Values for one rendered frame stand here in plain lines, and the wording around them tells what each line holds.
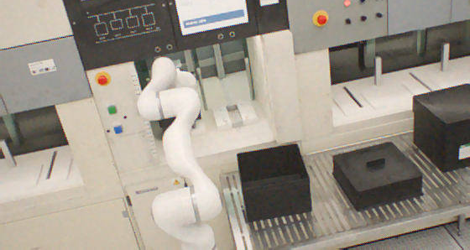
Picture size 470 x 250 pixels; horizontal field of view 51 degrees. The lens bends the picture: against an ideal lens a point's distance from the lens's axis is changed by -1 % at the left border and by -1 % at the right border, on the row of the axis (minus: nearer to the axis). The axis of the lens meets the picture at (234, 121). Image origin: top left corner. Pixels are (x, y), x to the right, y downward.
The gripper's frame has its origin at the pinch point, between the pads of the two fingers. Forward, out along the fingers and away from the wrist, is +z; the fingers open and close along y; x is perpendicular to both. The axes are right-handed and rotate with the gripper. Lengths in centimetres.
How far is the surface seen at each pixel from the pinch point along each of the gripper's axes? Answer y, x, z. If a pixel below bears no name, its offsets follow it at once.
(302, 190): 44, -33, -74
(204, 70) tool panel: 19, -29, 60
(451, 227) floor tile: 140, -121, -27
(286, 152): 44, -32, -46
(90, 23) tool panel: -26, 38, -31
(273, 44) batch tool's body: 46, 15, -35
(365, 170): 73, -35, -68
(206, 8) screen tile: 22, 35, -31
